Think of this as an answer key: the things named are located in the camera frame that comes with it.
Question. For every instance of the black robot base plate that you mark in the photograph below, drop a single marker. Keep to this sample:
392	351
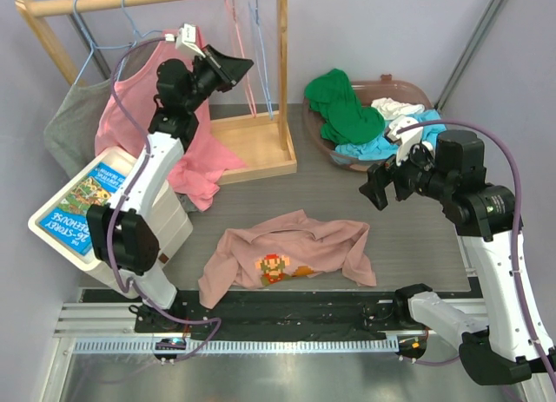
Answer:
298	316

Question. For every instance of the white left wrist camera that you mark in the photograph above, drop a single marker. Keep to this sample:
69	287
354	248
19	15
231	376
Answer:
186	41

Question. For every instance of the white slotted cable duct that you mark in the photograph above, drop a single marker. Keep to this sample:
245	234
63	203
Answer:
174	345

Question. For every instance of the wooden clothes rack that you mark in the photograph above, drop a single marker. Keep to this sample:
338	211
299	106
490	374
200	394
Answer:
263	142

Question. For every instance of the brown oval laundry basket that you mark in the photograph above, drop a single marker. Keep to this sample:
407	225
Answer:
366	91

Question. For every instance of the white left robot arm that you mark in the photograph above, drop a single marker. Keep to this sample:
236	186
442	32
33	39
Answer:
120	234

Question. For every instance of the blue empty wire hanger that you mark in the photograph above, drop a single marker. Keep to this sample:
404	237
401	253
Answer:
260	55

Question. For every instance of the grey t shirt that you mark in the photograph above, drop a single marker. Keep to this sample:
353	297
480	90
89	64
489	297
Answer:
89	120

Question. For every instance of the blue hanger with grey shirt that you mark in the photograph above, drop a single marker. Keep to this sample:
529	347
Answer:
89	41

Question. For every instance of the blue treehouse book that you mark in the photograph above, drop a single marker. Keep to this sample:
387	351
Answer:
67	220

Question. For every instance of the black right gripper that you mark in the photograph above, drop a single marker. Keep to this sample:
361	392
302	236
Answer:
374	187

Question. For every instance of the white plastic storage box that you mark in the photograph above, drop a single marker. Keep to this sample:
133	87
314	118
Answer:
167	219

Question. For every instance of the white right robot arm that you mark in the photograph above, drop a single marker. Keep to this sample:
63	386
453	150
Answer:
511	345

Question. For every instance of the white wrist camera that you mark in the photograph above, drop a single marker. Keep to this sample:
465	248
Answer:
398	133
186	41

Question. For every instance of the white cloth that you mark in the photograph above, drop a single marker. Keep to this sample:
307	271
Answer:
391	109

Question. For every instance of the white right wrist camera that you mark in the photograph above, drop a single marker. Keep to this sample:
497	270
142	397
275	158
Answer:
398	133

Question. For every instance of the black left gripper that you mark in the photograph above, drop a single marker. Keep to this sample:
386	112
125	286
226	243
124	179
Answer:
228	70

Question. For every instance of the green t shirt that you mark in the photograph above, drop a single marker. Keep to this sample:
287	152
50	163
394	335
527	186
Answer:
346	120

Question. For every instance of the bright pink t shirt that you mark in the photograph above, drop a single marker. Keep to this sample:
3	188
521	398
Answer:
197	173

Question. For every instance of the light blue t shirt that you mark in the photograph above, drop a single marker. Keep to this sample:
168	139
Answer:
380	148

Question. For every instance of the dusty pink mario t shirt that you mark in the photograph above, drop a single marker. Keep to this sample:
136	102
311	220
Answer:
288	247

